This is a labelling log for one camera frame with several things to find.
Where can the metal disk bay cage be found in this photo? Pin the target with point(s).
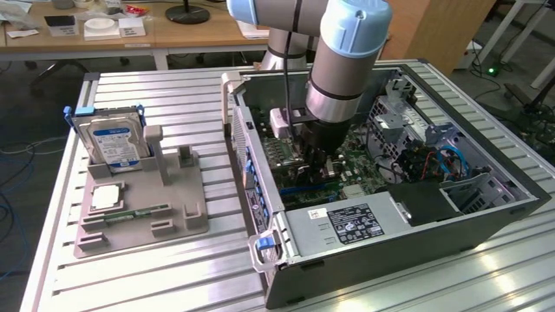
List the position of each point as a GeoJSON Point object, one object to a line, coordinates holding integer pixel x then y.
{"type": "Point", "coordinates": [399, 123]}

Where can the black round lamp base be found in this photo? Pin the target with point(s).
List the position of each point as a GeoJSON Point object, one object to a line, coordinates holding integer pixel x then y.
{"type": "Point", "coordinates": [188, 14]}

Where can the hard disk blue label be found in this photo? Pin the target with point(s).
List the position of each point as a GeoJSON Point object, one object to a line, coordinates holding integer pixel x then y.
{"type": "Point", "coordinates": [113, 146]}

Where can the white bowl box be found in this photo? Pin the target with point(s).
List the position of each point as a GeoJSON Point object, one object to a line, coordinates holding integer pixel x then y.
{"type": "Point", "coordinates": [101, 29]}

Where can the white box black top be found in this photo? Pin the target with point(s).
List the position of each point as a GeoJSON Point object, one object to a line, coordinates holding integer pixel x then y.
{"type": "Point", "coordinates": [61, 25]}

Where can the blue disk caddy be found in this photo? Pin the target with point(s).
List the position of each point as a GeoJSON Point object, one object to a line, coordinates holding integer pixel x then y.
{"type": "Point", "coordinates": [84, 111]}

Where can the red small items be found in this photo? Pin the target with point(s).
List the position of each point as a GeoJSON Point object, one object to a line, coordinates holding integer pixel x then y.
{"type": "Point", "coordinates": [135, 10]}

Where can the black open PC case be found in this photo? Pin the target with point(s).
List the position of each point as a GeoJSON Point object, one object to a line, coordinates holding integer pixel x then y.
{"type": "Point", "coordinates": [389, 250]}

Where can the green lit device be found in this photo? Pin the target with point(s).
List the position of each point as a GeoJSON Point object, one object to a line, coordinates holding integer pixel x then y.
{"type": "Point", "coordinates": [491, 71]}

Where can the wooden cabinet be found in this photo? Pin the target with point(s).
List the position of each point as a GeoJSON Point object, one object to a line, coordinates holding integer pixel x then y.
{"type": "Point", "coordinates": [433, 32]}

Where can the green motherboard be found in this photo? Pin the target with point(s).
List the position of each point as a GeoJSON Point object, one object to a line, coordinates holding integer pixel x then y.
{"type": "Point", "coordinates": [359, 162]}

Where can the white paper sheets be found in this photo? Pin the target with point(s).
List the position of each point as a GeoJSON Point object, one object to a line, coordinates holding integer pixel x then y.
{"type": "Point", "coordinates": [253, 32]}

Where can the silver CPU chip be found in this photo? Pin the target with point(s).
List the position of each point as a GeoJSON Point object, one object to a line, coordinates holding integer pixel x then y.
{"type": "Point", "coordinates": [107, 196]}

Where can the wooden desk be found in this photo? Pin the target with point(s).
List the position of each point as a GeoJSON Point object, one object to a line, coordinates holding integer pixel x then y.
{"type": "Point", "coordinates": [52, 44]}

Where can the grey cup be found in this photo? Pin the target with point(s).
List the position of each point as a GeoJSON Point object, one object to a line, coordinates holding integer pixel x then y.
{"type": "Point", "coordinates": [63, 4]}

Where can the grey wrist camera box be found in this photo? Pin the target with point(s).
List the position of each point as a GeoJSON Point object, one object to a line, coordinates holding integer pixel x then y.
{"type": "Point", "coordinates": [280, 123]}

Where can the small silver heatsink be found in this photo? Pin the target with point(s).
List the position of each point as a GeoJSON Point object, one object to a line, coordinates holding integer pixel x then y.
{"type": "Point", "coordinates": [353, 191]}

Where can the blue expansion slot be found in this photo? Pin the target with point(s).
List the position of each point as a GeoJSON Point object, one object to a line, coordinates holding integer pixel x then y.
{"type": "Point", "coordinates": [291, 190]}

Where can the white labelled box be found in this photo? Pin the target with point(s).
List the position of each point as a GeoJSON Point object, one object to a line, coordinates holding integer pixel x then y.
{"type": "Point", "coordinates": [131, 27]}

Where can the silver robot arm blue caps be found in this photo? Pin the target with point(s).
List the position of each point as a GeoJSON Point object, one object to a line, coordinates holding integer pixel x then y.
{"type": "Point", "coordinates": [341, 65]}

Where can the grey parts rack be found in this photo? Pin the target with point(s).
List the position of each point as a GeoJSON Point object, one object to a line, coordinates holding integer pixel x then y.
{"type": "Point", "coordinates": [143, 191]}

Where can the white desk frame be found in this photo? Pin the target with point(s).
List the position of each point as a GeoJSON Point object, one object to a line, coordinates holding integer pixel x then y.
{"type": "Point", "coordinates": [498, 32]}

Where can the blue case latch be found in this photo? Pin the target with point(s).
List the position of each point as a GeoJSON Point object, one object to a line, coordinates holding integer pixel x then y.
{"type": "Point", "coordinates": [265, 243]}

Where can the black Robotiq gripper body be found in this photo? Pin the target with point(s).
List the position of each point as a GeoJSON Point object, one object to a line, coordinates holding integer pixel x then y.
{"type": "Point", "coordinates": [327, 136]}

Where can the small white paper label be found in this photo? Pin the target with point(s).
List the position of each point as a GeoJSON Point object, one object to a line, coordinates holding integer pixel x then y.
{"type": "Point", "coordinates": [21, 33]}

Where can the grey power supply unit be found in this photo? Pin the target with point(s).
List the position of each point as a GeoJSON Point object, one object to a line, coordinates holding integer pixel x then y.
{"type": "Point", "coordinates": [347, 224]}

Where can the green RAM stick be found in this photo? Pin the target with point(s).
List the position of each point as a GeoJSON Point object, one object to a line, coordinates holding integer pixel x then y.
{"type": "Point", "coordinates": [129, 214]}

